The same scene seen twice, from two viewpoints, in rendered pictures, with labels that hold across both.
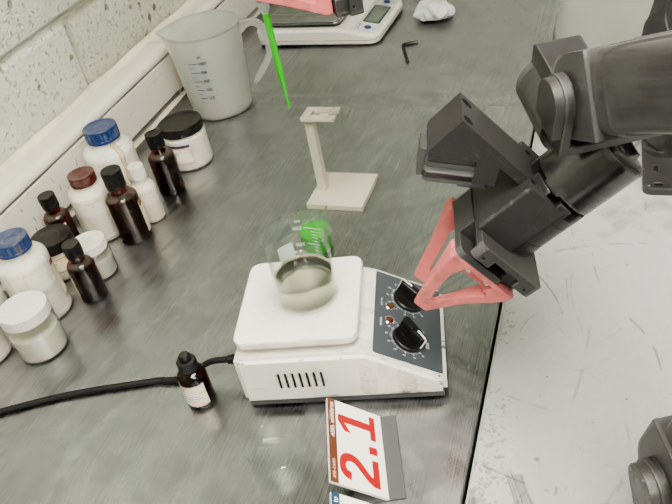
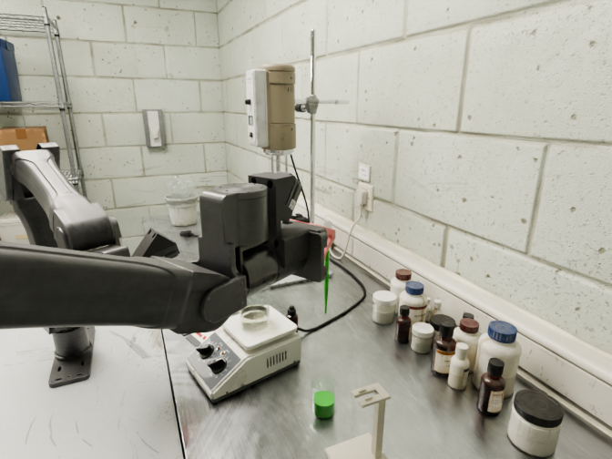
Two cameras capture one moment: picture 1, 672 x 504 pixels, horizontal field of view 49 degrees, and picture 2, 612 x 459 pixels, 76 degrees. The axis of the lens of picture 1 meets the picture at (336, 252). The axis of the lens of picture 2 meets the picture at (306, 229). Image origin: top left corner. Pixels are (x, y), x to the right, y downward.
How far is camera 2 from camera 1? 1.17 m
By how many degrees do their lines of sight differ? 108
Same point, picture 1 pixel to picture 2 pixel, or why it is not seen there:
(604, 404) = (108, 394)
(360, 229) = (310, 435)
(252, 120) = not seen: outside the picture
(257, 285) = (283, 321)
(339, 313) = (234, 324)
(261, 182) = (438, 444)
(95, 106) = (587, 360)
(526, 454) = (143, 364)
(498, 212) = not seen: hidden behind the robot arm
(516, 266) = not seen: hidden behind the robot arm
